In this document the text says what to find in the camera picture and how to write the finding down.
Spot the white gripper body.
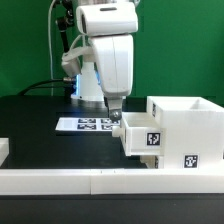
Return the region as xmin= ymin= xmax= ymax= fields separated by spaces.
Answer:
xmin=90 ymin=34 xmax=133 ymax=98

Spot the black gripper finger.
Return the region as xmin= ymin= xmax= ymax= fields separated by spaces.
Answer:
xmin=105 ymin=97 xmax=123 ymax=121

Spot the white drawer box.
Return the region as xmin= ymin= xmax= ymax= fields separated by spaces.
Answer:
xmin=140 ymin=156 xmax=164 ymax=169
xmin=112 ymin=112 xmax=164 ymax=156

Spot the white front drawer box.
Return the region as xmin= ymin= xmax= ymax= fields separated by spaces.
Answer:
xmin=140 ymin=156 xmax=164 ymax=169

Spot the white drawer cabinet frame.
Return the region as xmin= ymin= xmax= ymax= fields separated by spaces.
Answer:
xmin=147 ymin=96 xmax=224 ymax=169

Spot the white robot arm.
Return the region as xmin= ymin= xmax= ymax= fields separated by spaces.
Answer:
xmin=76 ymin=0 xmax=138 ymax=121

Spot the white marker sheet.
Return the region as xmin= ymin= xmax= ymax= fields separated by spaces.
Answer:
xmin=55 ymin=117 xmax=120 ymax=132

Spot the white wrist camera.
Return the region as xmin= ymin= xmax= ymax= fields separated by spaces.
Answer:
xmin=61 ymin=46 xmax=91 ymax=78

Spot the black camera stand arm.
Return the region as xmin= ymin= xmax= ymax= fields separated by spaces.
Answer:
xmin=56 ymin=0 xmax=74 ymax=53

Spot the white cable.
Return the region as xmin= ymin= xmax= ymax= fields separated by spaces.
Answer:
xmin=47 ymin=0 xmax=59 ymax=81

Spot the black cable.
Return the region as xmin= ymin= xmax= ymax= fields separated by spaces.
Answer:
xmin=16 ymin=78 xmax=73 ymax=97

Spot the white border rail frame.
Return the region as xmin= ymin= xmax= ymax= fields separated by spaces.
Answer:
xmin=0 ymin=138 xmax=224 ymax=195

